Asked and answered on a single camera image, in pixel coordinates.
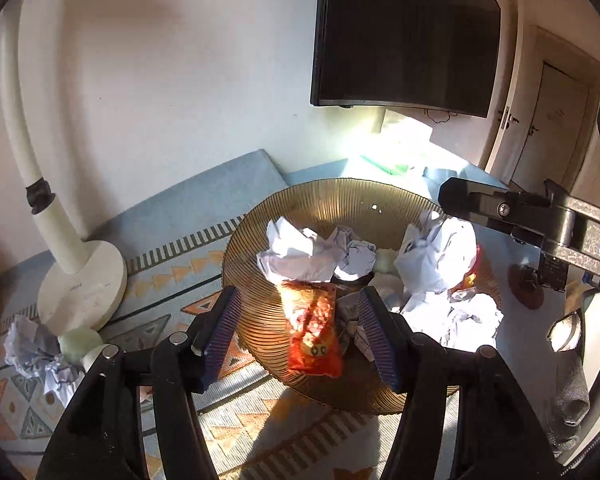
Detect golden ribbed bowl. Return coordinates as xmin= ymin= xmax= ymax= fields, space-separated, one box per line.
xmin=221 ymin=178 xmax=503 ymax=415

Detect small white crumpled paper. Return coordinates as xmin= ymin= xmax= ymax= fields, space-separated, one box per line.
xmin=330 ymin=225 xmax=378 ymax=281

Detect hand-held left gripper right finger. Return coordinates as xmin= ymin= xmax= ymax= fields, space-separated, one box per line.
xmin=357 ymin=285 xmax=566 ymax=480

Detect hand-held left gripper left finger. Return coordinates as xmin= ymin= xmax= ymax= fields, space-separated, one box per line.
xmin=35 ymin=285 xmax=243 ymax=480

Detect white paper box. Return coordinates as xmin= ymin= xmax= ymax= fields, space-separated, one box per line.
xmin=380 ymin=109 xmax=433 ymax=148

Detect white paper with scribbles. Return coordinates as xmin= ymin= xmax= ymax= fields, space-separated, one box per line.
xmin=394 ymin=210 xmax=478 ymax=293

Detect small orange wrapper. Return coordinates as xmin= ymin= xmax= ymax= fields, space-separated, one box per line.
xmin=450 ymin=242 xmax=482 ymax=293

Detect orange snack packet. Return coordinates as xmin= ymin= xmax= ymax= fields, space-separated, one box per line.
xmin=279 ymin=280 xmax=343 ymax=378

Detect green flat item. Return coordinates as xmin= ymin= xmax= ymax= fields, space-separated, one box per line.
xmin=360 ymin=154 xmax=411 ymax=176

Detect white desk lamp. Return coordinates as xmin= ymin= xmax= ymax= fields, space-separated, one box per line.
xmin=0 ymin=0 xmax=128 ymax=333

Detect beige door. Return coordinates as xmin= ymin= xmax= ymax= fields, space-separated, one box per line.
xmin=484 ymin=25 xmax=600 ymax=193

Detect black flat screen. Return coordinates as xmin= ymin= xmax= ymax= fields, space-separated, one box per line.
xmin=310 ymin=0 xmax=502 ymax=120

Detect patterned blue table mat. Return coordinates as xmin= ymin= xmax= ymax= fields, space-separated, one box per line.
xmin=0 ymin=149 xmax=511 ymax=480

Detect bluish crumpled paper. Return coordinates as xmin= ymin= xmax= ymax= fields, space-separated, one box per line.
xmin=4 ymin=314 xmax=86 ymax=408

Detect grey paper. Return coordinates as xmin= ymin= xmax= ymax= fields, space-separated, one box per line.
xmin=256 ymin=216 xmax=348 ymax=283

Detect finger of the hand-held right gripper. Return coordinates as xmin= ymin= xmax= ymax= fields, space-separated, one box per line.
xmin=439 ymin=177 xmax=576 ymax=249

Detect grey cloth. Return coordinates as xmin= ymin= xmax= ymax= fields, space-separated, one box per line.
xmin=547 ymin=345 xmax=593 ymax=456

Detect greyish crumpled paper scrap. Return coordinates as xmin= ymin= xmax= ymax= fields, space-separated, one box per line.
xmin=336 ymin=285 xmax=381 ymax=358

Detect white crumpled scrap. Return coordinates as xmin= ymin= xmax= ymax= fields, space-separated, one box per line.
xmin=546 ymin=310 xmax=583 ymax=353

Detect green plush ball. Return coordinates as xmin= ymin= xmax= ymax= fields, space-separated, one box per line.
xmin=57 ymin=326 xmax=106 ymax=368

